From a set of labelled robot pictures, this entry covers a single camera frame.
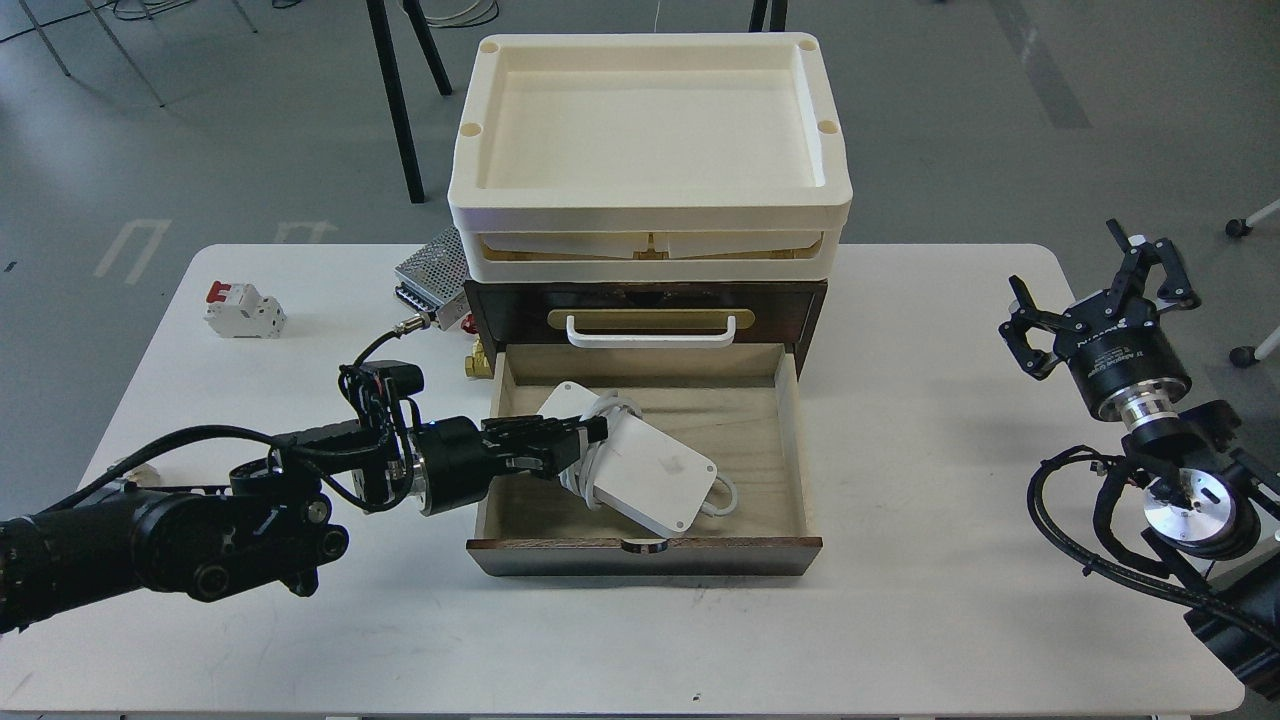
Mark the cream plastic tray top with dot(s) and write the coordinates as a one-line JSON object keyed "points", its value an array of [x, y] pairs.
{"points": [[649, 133]]}

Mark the black table leg right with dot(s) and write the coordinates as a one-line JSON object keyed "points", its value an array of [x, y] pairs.
{"points": [[768, 16]]}

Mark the white red circuit breaker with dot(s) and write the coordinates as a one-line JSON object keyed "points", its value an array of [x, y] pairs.
{"points": [[238, 310]]}

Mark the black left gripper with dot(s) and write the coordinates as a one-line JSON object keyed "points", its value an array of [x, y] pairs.
{"points": [[455, 469]]}

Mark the cream plastic tray lower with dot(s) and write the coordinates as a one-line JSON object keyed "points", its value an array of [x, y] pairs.
{"points": [[650, 256]]}

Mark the black table leg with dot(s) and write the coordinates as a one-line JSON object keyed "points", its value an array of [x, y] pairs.
{"points": [[387, 59], [768, 16]]}

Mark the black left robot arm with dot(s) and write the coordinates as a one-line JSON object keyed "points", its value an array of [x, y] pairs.
{"points": [[274, 522]]}

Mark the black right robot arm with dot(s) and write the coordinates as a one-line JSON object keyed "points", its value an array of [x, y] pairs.
{"points": [[1180, 490]]}

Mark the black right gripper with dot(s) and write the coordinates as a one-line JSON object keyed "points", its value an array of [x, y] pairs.
{"points": [[1107, 353]]}

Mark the dark wooden cabinet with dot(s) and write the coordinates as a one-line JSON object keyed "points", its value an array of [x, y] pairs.
{"points": [[522, 328]]}

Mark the metal mesh power supply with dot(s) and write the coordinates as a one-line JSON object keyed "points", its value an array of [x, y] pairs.
{"points": [[432, 281]]}

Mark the white drawer handle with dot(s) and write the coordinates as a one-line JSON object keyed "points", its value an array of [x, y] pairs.
{"points": [[650, 340]]}

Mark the brass fitting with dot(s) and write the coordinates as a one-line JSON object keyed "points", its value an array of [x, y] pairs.
{"points": [[476, 364]]}

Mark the metal white pipe valve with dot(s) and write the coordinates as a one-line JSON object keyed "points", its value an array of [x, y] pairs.
{"points": [[143, 474]]}

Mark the open wooden drawer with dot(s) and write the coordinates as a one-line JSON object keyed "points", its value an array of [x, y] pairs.
{"points": [[736, 404]]}

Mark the white charger with cable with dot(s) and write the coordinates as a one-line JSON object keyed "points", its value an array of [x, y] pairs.
{"points": [[638, 470]]}

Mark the cream plastic tray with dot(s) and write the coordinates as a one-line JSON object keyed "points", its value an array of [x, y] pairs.
{"points": [[649, 133], [650, 256]]}

